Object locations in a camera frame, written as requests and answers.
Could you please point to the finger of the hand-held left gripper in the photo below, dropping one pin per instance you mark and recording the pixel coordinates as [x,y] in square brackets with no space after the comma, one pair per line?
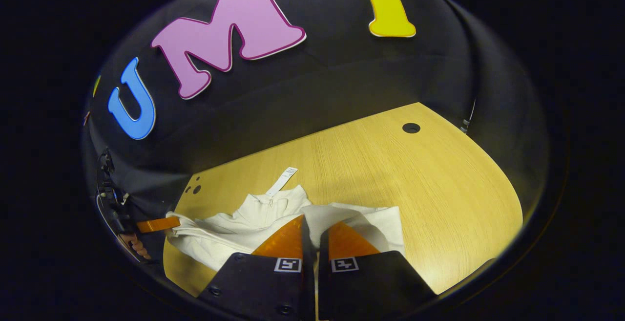
[158,224]

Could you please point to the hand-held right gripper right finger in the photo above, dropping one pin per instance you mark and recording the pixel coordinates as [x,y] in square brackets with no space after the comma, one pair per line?
[376,287]

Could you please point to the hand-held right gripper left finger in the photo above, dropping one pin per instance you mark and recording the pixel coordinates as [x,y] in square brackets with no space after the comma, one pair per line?
[263,287]

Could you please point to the white garment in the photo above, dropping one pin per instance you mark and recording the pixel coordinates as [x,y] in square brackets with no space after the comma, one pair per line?
[229,228]

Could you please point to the orange backdrop clip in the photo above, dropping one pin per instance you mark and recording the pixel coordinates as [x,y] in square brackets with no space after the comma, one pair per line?
[86,117]

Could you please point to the black backdrop cloth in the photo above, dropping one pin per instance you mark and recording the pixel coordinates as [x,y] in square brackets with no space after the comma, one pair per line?
[342,76]

